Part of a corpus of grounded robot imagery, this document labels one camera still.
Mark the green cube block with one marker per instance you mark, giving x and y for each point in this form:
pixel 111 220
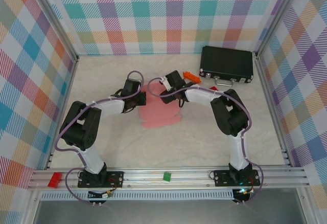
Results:
pixel 167 177

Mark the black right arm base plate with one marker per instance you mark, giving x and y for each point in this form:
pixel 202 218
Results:
pixel 222 179

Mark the aluminium mounting rail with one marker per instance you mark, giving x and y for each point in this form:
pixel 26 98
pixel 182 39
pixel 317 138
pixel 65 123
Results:
pixel 189 179

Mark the aluminium frame post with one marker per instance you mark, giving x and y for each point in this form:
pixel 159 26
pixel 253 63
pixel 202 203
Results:
pixel 55 19
pixel 276 17

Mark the grey metal shelf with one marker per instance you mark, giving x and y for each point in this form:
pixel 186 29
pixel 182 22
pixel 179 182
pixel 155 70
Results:
pixel 166 212

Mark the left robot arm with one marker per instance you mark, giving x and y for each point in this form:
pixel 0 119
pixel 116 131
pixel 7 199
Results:
pixel 81 126

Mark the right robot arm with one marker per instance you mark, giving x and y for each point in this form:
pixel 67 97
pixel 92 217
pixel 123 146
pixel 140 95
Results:
pixel 230 116

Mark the aluminium table side rail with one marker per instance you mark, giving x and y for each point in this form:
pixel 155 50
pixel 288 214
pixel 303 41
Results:
pixel 267 93
pixel 66 99

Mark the small red flat block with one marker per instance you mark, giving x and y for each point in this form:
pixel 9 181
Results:
pixel 214 88

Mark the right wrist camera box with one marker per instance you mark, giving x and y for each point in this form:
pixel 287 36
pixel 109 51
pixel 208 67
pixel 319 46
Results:
pixel 165 83

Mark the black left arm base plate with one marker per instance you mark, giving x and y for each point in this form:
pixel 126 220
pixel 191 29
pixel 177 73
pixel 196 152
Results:
pixel 116 179

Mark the black carrying case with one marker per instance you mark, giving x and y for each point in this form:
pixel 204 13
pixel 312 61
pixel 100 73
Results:
pixel 226 60

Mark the red toy brick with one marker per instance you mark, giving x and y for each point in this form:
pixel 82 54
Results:
pixel 55 180

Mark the pink paper box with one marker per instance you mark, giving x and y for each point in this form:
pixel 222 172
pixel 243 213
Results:
pixel 158 114

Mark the orange plastic toy piece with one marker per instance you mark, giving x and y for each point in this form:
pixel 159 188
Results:
pixel 192 77

